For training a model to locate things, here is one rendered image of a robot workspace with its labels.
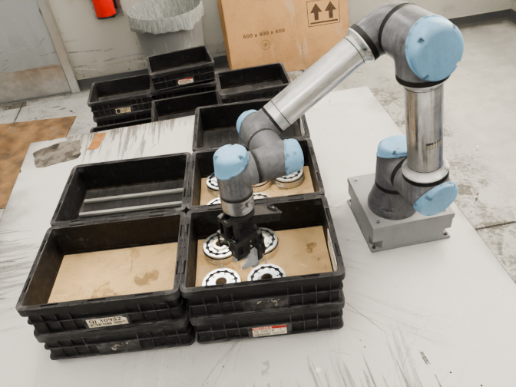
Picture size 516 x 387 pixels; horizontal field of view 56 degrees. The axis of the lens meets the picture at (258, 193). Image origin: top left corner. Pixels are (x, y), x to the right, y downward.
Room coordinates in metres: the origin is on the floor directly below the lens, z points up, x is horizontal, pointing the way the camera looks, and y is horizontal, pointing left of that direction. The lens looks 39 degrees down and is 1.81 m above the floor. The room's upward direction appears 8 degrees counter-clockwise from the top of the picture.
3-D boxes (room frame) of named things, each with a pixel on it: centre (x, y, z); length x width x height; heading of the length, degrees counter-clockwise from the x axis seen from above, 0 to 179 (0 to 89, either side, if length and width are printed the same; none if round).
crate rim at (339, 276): (0.90, 0.01, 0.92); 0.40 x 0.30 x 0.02; 88
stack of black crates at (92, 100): (2.87, 0.77, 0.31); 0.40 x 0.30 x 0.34; 94
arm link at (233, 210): (0.83, 0.05, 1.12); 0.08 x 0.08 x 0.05
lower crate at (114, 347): (0.91, 0.41, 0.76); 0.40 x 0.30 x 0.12; 88
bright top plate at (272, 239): (0.96, 0.01, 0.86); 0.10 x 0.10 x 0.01
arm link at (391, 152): (1.09, -0.41, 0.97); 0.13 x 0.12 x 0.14; 15
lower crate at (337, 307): (0.90, 0.01, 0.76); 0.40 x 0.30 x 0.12; 88
